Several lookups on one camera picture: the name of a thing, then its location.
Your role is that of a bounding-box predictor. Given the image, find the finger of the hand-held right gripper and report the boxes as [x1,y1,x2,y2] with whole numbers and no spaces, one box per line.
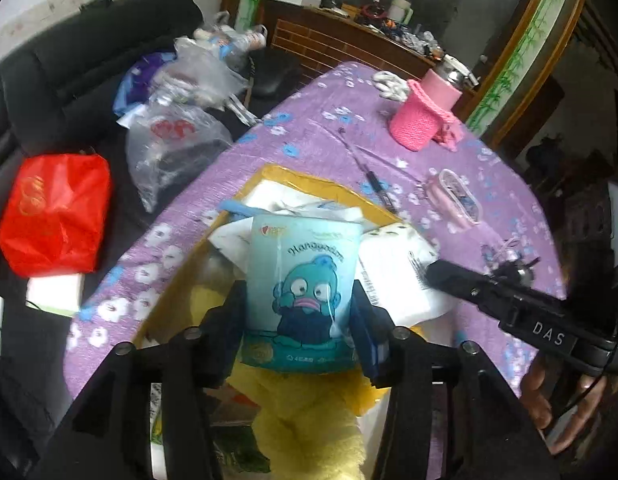
[425,259,520,324]

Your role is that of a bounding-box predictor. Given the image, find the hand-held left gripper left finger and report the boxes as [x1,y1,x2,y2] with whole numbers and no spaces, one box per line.
[29,280,250,480]

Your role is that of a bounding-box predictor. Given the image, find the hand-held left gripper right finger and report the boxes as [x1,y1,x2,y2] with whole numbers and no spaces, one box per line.
[349,280,560,480]

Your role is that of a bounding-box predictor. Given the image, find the teal cartoon tissue pack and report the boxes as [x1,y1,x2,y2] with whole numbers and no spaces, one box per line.
[239,212,366,376]

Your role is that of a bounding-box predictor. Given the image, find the yellow fluffy towel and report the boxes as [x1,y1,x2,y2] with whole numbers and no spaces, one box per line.
[189,285,385,480]

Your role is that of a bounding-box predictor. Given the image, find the green white sachet packet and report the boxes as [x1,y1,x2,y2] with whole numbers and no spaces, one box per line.
[209,425,270,480]

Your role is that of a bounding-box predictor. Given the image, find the yellow cardboard box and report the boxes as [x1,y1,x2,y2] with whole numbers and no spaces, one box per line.
[134,164,415,480]

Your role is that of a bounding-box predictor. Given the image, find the person's right hand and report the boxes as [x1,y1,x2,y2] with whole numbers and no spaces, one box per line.
[519,354,610,454]

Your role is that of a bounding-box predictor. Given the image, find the black cylindrical motor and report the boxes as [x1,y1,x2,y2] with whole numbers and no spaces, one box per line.
[481,240,542,288]

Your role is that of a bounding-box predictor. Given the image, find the clear pink-trimmed pouch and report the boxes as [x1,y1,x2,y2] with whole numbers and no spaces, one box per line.
[426,169,483,226]

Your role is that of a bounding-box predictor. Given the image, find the black screwdriver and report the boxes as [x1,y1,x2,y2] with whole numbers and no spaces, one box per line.
[334,127,406,214]

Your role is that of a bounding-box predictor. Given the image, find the pink knitted-sleeve bottle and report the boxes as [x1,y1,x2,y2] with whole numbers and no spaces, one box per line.
[389,55,472,153]

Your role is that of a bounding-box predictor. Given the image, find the red-print clear plastic bag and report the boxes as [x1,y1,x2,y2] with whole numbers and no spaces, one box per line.
[125,105,236,214]

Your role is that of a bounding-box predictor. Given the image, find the red plastic bag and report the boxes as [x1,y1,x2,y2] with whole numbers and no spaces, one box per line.
[0,154,113,279]

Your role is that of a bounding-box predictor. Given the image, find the purple bag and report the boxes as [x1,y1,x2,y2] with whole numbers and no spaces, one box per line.
[113,52,176,117]

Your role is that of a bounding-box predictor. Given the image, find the wooden cabinet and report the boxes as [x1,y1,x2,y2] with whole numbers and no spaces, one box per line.
[261,0,442,86]

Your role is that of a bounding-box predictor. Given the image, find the white tumbler cup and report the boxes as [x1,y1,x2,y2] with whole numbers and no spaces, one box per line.
[388,0,416,25]

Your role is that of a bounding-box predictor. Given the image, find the plastic water bottles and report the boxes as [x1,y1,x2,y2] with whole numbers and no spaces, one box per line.
[194,10,268,58]

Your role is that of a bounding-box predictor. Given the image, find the black sofa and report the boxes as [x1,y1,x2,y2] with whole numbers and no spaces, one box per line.
[0,0,302,480]

